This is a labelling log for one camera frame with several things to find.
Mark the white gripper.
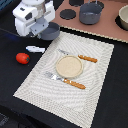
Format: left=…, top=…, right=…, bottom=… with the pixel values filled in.
left=13, top=2, right=55, bottom=36

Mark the white fish toy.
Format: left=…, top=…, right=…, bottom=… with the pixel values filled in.
left=26, top=46, right=45, bottom=53

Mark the grey frying pan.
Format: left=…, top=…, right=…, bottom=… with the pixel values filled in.
left=40, top=22, right=60, bottom=40

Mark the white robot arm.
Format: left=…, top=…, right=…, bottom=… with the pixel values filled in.
left=13, top=0, right=55, bottom=36

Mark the red tomato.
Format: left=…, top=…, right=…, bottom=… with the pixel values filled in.
left=16, top=53, right=30, bottom=64

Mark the grey cooking pot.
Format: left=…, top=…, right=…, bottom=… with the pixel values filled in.
left=79, top=3, right=102, bottom=25

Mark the round beige plate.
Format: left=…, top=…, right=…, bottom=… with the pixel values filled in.
left=56, top=55, right=83, bottom=78

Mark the beige woven placemat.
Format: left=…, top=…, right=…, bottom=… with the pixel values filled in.
left=13, top=30, right=115, bottom=128

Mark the beige bowl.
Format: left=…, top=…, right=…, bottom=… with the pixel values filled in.
left=119, top=5, right=128, bottom=30

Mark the wooden handled fork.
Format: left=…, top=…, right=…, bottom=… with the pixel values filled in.
left=44, top=72, right=86, bottom=89

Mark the wooden handled knife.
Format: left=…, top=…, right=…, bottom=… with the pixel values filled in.
left=58, top=49, right=98, bottom=63

